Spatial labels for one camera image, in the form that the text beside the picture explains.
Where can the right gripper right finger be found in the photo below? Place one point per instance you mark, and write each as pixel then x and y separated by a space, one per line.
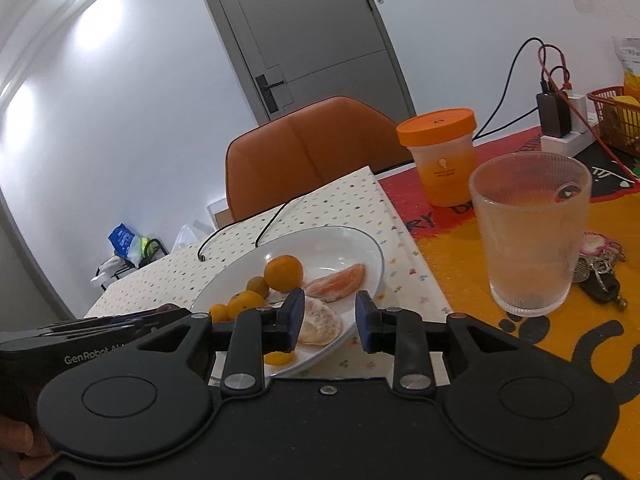
pixel 510 400

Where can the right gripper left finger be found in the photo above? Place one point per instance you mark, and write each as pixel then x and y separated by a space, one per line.
pixel 152 395

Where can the small yellow orange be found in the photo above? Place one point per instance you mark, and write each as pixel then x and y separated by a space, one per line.
pixel 219 313

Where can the small green fruit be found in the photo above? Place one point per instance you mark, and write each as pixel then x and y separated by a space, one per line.
pixel 278 358

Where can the green-brown kiwi fruit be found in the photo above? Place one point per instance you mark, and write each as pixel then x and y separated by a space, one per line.
pixel 259 285

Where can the large orange mandarin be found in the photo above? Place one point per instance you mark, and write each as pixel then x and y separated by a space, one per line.
pixel 284 273

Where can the peeled pomelo segment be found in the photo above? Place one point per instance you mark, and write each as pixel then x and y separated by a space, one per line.
pixel 338 285

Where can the person left hand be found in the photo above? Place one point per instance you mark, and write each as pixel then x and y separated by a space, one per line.
pixel 20 438

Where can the black metal shelf rack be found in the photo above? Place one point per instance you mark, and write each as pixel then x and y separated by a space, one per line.
pixel 116 267

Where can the blue plastic bag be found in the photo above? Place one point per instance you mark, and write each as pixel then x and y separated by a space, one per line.
pixel 121 239

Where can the key bunch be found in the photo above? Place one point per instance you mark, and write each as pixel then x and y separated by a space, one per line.
pixel 594 270

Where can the white plastic bag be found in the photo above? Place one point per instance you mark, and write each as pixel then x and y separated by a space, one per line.
pixel 187 236

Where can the ribbed glass cup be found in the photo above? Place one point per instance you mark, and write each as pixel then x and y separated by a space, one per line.
pixel 532 210

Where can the white plate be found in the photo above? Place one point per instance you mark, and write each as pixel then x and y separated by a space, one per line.
pixel 321 251

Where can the orange lidded cup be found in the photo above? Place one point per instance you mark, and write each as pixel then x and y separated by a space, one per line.
pixel 440 144

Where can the orange chair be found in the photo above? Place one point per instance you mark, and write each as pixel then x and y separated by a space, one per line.
pixel 304 150

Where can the white power strip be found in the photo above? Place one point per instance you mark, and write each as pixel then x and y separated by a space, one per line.
pixel 579 138

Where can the black power adapter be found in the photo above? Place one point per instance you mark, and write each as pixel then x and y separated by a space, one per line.
pixel 554 113

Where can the grey door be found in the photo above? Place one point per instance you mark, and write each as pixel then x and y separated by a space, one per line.
pixel 320 48

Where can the black door handle lock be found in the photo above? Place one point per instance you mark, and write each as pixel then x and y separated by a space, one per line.
pixel 265 90

